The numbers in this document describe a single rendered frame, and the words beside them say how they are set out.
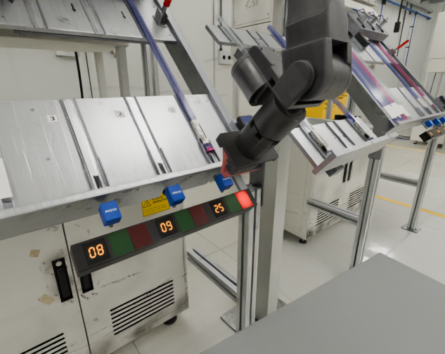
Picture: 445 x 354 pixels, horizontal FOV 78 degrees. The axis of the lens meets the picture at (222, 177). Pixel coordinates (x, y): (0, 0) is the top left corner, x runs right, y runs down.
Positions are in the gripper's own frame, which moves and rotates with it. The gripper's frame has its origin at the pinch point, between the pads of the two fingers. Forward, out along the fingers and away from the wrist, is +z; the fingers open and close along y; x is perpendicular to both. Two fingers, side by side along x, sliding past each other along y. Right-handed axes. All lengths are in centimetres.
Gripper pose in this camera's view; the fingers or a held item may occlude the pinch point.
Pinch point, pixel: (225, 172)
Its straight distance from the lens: 52.8
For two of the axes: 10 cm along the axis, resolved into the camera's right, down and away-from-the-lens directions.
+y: -7.8, 2.0, -5.9
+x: 4.3, 8.6, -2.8
